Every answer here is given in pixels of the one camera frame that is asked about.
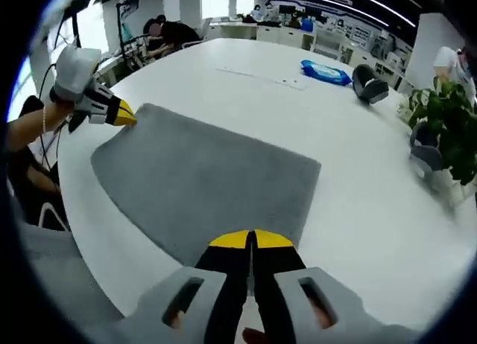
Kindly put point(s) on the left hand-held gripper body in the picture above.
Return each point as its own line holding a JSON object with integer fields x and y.
{"x": 74, "y": 72}

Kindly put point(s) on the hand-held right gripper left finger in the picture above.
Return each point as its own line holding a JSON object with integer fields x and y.
{"x": 220, "y": 284}

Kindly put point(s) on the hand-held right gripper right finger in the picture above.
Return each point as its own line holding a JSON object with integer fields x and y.
{"x": 279, "y": 284}

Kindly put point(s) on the grey towel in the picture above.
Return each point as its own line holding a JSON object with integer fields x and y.
{"x": 194, "y": 180}

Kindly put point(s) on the person's right hand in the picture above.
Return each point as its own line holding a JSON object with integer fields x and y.
{"x": 253, "y": 336}

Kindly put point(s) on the person's dark clothing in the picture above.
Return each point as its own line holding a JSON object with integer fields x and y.
{"x": 33, "y": 195}

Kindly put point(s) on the flat white table plate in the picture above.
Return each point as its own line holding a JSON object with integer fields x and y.
{"x": 261, "y": 77}

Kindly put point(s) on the row of white cabinets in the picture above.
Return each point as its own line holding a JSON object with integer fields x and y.
{"x": 279, "y": 33}

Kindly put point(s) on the white ribbed plant pot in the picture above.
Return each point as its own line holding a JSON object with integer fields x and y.
{"x": 452, "y": 191}

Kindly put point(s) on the blue container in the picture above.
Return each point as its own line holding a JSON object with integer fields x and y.
{"x": 308, "y": 24}

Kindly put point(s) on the blue wet wipes pack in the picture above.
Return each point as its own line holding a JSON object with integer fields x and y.
{"x": 326, "y": 73}

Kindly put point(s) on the green potted plant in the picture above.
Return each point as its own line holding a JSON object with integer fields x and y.
{"x": 452, "y": 135}

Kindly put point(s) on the white square pillar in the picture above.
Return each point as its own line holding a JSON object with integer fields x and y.
{"x": 432, "y": 50}

